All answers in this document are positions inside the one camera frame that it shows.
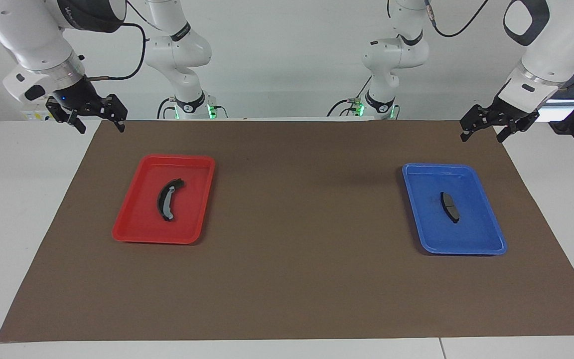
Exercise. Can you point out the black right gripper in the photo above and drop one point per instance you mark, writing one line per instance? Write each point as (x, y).
(77, 97)

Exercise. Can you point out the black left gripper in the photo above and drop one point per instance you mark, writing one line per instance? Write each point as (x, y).
(503, 115)

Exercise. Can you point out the short dark brake pad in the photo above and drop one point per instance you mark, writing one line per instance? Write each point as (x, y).
(450, 207)

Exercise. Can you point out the long curved brake pad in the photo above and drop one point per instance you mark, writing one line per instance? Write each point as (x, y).
(163, 202)

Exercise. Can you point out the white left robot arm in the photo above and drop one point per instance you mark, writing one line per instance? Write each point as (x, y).
(551, 45)

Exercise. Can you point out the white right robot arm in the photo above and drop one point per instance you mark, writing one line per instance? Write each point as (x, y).
(18, 30)

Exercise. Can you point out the white yellow power strip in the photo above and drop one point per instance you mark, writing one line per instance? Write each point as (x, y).
(35, 115)

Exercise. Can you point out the blue plastic tray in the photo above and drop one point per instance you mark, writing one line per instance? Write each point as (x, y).
(476, 219)

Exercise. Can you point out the red plastic tray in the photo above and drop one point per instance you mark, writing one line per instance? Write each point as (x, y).
(187, 214)

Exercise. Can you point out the brown table mat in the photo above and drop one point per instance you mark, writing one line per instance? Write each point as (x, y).
(297, 279)

